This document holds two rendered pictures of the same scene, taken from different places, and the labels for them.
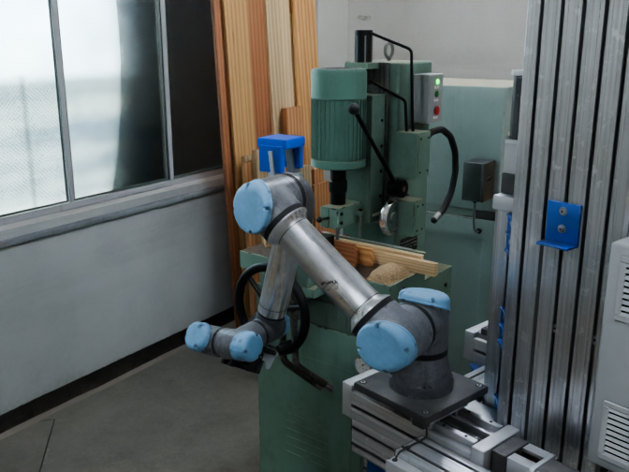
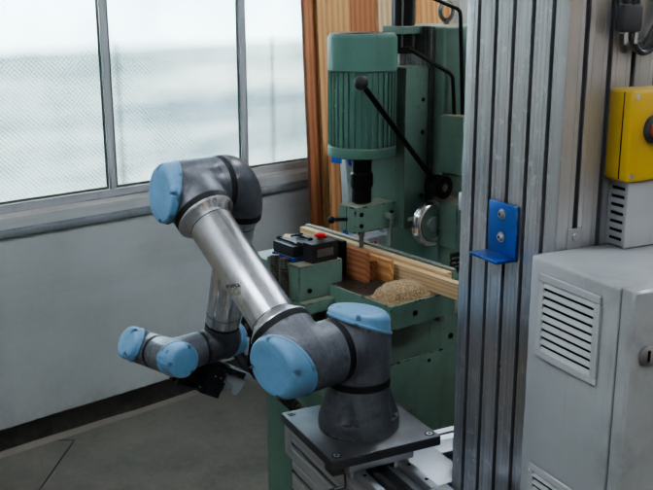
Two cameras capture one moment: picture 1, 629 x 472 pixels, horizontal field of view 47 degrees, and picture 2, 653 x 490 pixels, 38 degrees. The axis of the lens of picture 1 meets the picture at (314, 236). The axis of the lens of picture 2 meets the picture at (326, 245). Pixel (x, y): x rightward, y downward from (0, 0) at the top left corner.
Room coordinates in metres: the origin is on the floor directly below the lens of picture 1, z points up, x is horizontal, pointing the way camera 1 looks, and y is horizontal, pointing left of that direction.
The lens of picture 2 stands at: (-0.04, -0.61, 1.59)
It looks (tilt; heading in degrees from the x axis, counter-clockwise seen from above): 15 degrees down; 15
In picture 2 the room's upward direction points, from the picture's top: straight up
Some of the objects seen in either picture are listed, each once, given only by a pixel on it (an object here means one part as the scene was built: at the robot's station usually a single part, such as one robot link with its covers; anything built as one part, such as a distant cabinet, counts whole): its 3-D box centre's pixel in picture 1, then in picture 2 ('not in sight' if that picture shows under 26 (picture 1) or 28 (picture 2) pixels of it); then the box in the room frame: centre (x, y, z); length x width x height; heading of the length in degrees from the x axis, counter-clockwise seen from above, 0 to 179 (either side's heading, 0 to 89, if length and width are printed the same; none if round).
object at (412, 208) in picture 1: (407, 215); (454, 223); (2.36, -0.31, 1.02); 0.09 x 0.07 x 0.12; 52
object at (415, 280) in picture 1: (319, 271); (330, 284); (2.22, -0.02, 0.87); 0.61 x 0.30 x 0.06; 52
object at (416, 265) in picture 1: (360, 253); (384, 265); (2.26, -0.15, 0.92); 0.55 x 0.02 x 0.04; 52
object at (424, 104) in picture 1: (428, 97); not in sight; (2.48, -0.38, 1.40); 0.10 x 0.06 x 0.16; 142
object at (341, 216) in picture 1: (342, 216); (367, 218); (2.33, -0.09, 1.03); 0.14 x 0.07 x 0.09; 142
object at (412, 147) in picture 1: (413, 154); (463, 143); (2.39, -0.33, 1.23); 0.09 x 0.08 x 0.15; 142
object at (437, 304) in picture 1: (422, 317); (356, 340); (1.54, -0.25, 0.98); 0.13 x 0.12 x 0.14; 146
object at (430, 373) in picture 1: (421, 364); (359, 399); (1.54, -0.25, 0.87); 0.15 x 0.15 x 0.10
